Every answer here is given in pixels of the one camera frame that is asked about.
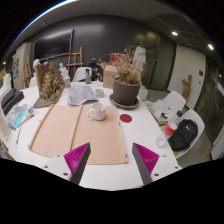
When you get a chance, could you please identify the wooden figure statue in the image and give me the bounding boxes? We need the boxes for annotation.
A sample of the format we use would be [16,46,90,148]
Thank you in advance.
[181,74,193,103]

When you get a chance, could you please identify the folded newspaper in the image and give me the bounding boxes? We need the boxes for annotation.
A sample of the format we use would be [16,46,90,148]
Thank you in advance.
[66,84,99,106]

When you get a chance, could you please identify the white plinth block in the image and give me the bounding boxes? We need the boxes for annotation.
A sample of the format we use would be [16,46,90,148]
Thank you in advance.
[138,84,149,101]

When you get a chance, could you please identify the colourful books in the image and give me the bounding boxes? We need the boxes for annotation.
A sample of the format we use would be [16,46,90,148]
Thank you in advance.
[4,103,30,131]

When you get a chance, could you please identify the black box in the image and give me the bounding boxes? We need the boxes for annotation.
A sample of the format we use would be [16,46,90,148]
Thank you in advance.
[0,88,25,116]

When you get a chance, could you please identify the grey plant saucer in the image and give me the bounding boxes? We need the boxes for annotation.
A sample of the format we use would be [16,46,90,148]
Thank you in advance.
[109,93,140,110]

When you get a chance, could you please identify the black wall screen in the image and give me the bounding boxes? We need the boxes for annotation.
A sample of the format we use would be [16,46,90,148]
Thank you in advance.
[33,29,74,63]

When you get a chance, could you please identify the white plastic chair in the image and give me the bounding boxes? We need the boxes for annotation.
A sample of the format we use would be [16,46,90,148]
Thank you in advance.
[173,109,206,159]
[161,90,187,118]
[72,66,93,83]

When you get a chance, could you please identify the white ceramic mug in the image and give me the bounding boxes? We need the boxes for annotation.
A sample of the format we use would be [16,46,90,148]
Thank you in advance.
[87,102,107,121]

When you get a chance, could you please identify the cardboard box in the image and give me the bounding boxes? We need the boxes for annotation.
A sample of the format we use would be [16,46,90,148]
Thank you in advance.
[102,63,120,90]

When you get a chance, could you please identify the dried plant in grey pot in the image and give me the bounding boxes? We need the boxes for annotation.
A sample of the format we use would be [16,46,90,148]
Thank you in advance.
[112,44,148,107]

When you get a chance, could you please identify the tall white plaster statue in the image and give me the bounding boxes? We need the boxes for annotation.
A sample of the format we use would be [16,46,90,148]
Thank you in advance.
[133,45,148,69]

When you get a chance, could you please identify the loose papers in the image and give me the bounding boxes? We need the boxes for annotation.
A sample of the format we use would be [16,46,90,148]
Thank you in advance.
[151,99,173,122]

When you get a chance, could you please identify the clear spray bottle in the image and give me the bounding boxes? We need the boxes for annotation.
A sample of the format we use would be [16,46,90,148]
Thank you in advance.
[84,68,93,85]

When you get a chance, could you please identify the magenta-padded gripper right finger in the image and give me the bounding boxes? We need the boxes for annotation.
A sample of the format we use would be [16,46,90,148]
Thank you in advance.
[132,142,183,186]

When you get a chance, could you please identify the flat round red coaster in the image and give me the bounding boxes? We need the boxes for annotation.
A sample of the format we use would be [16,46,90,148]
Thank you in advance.
[119,113,133,124]

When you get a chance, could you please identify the wooden easel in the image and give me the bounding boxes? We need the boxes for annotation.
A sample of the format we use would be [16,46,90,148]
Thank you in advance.
[66,46,85,78]

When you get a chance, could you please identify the black backpack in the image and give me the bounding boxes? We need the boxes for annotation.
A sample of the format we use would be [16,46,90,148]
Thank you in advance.
[167,118,199,152]

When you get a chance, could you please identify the white plaster figurine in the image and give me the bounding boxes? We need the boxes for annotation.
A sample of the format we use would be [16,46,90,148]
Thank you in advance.
[58,62,68,81]

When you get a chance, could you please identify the beige table mat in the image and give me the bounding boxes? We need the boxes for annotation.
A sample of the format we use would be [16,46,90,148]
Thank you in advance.
[29,104,129,166]

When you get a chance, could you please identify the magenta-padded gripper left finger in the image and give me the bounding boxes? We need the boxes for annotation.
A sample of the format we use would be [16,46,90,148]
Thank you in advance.
[42,142,92,185]

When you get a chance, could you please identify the white cabinet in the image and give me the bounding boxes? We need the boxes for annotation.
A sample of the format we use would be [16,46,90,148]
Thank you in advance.
[11,42,33,90]

